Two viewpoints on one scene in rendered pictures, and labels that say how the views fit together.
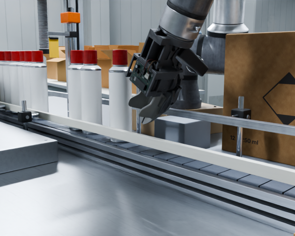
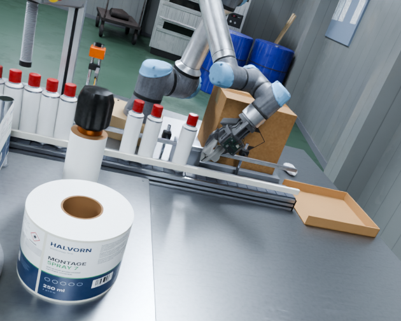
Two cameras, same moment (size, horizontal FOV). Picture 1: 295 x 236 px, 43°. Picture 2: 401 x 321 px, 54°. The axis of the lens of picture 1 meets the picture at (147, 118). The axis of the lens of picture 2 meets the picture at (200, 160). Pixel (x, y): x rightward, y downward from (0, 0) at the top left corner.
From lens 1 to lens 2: 120 cm
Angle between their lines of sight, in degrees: 61
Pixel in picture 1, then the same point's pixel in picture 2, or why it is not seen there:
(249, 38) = (241, 104)
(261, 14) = not seen: outside the picture
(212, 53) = (182, 87)
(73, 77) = (139, 124)
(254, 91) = not seen: hidden behind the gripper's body
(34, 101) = (65, 132)
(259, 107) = not seen: hidden behind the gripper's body
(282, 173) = (289, 190)
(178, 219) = (260, 217)
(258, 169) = (279, 188)
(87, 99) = (153, 142)
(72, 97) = (133, 138)
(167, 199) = (239, 206)
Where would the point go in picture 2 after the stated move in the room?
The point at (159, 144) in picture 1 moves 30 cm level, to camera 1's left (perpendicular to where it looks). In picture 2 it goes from (226, 178) to (173, 201)
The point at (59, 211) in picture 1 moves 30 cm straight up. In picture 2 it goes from (226, 232) to (262, 144)
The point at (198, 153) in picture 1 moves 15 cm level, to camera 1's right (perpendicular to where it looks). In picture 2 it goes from (251, 182) to (268, 172)
